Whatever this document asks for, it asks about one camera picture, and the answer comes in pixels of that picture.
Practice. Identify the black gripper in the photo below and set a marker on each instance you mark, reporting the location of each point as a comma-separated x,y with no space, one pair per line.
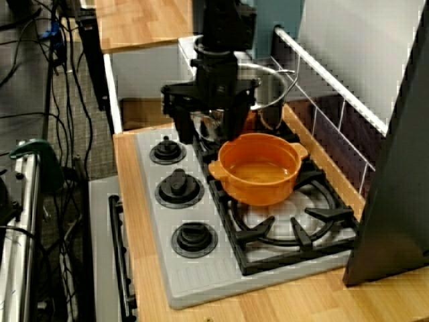
214,84

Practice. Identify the stainless steel pot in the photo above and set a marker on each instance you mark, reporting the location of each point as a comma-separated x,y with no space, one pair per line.
268,90

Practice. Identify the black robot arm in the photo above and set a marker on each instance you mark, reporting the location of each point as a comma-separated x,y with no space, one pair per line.
228,27

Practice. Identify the black stove knob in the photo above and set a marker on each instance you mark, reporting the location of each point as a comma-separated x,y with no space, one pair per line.
194,239
179,189
167,152

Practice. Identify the orange plastic pot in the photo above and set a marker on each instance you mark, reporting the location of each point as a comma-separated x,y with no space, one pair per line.
258,188

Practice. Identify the black stove grate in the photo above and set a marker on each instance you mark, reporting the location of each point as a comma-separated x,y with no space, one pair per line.
301,234

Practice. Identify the grey stove top plate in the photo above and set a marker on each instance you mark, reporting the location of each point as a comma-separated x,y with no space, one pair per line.
194,278

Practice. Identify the brown cardboard sheet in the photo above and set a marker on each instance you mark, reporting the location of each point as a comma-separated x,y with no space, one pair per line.
144,114

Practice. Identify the white sink unit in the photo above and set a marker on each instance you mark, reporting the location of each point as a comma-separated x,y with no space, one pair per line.
134,77

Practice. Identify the light wooden table top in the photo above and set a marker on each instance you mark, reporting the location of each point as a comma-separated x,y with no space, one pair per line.
140,23

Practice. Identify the grey oven door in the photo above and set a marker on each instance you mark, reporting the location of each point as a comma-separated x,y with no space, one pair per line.
100,241

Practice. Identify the blue tape piece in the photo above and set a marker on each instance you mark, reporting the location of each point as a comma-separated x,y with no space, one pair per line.
52,33

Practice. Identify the dark grey upright panel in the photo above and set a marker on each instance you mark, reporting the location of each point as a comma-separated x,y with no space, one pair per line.
399,167

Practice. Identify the wooden kitchen countertop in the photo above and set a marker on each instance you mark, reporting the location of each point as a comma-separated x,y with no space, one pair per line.
301,302

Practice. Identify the black upright post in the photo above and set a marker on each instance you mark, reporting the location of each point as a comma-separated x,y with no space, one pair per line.
94,53

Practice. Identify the aluminium frame rail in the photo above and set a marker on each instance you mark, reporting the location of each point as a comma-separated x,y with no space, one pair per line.
27,234

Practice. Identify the black box on frame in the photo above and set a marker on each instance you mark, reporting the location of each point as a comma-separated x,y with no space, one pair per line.
8,201

